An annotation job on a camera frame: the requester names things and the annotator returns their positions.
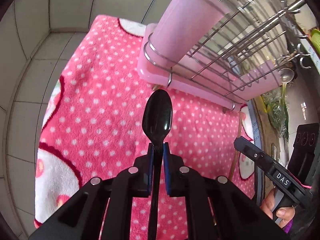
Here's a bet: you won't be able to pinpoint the black plastic spoon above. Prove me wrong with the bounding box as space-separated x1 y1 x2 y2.
142 89 172 239

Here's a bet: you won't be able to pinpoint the person's right hand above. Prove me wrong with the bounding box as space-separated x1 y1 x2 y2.
260 189 296 231

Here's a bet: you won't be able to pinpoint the black spatula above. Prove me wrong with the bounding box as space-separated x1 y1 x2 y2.
287 123 319 186

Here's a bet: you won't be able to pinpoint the green vegetables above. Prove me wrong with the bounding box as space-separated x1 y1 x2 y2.
261 84 289 142

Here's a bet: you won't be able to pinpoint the pink polka dot towel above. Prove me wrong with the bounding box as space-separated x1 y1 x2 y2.
34 15 253 227

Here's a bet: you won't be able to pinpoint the metal ladle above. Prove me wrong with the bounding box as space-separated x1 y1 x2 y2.
277 56 295 84

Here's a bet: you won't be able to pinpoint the pink drip tray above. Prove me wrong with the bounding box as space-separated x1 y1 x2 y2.
137 23 281 112

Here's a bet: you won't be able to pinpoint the pink plastic cup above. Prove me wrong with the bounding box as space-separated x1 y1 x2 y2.
146 0 230 68

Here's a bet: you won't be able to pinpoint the metal wire dish rack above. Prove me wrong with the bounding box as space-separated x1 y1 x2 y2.
143 0 313 113

